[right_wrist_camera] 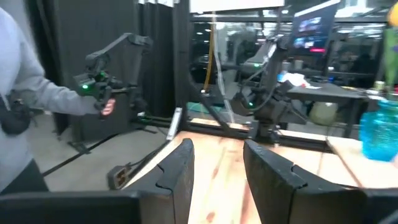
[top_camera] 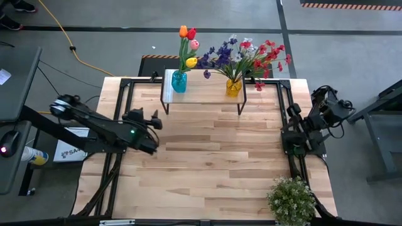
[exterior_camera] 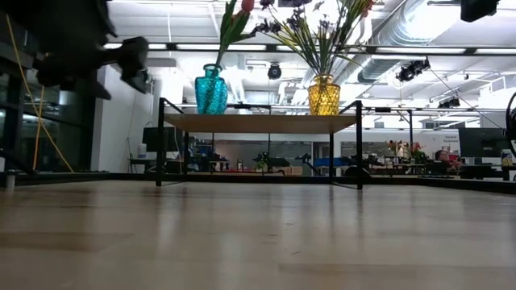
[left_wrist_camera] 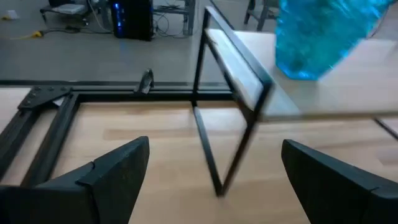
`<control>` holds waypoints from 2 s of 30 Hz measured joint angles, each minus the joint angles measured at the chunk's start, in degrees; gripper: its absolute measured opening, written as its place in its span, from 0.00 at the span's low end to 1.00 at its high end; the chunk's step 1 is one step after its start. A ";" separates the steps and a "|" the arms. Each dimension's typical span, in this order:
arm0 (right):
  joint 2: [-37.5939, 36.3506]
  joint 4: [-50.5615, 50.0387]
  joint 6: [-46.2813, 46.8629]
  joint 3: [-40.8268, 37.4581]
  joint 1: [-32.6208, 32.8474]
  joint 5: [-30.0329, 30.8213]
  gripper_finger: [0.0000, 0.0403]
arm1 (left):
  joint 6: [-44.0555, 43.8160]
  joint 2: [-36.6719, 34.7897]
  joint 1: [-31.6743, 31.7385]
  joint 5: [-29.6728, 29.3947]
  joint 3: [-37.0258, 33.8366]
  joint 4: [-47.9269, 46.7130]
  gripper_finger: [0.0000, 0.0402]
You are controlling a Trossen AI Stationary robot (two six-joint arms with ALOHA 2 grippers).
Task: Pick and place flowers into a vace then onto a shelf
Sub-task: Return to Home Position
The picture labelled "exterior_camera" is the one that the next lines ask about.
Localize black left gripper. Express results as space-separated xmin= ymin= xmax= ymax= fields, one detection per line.
xmin=35 ymin=35 xmax=151 ymax=102

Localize teal glass vase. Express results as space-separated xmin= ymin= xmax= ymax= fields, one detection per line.
xmin=193 ymin=63 xmax=229 ymax=115

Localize pink artificial tulip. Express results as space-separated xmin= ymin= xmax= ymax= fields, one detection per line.
xmin=215 ymin=0 xmax=257 ymax=68

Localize purple artificial flower bunch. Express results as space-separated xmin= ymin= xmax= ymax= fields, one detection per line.
xmin=250 ymin=0 xmax=335 ymax=77

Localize yellow glass vase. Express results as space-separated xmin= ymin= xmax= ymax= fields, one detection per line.
xmin=307 ymin=74 xmax=342 ymax=117

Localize wooden shelf black metal legs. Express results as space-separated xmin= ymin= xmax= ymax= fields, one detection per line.
xmin=155 ymin=97 xmax=364 ymax=190

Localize potted pink flowers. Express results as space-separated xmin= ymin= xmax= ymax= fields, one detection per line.
xmin=385 ymin=139 xmax=431 ymax=164

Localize long ceiling strip light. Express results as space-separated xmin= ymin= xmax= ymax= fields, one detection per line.
xmin=374 ymin=47 xmax=468 ymax=55
xmin=102 ymin=42 xmax=169 ymax=51
xmin=176 ymin=43 xmax=268 ymax=52

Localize black computer monitor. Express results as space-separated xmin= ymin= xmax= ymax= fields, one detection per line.
xmin=458 ymin=126 xmax=513 ymax=159
xmin=141 ymin=126 xmax=185 ymax=153

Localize blue plastic crate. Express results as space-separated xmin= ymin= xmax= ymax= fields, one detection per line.
xmin=313 ymin=157 xmax=348 ymax=168

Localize person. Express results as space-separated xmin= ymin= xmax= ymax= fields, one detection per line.
xmin=433 ymin=149 xmax=463 ymax=171

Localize yellow hanging cable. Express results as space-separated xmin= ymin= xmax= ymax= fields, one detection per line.
xmin=32 ymin=85 xmax=46 ymax=170
xmin=4 ymin=14 xmax=74 ymax=174

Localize silver ceiling air duct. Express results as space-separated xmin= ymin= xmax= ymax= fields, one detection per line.
xmin=356 ymin=0 xmax=439 ymax=84

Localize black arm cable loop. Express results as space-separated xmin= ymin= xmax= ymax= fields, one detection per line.
xmin=505 ymin=91 xmax=516 ymax=159

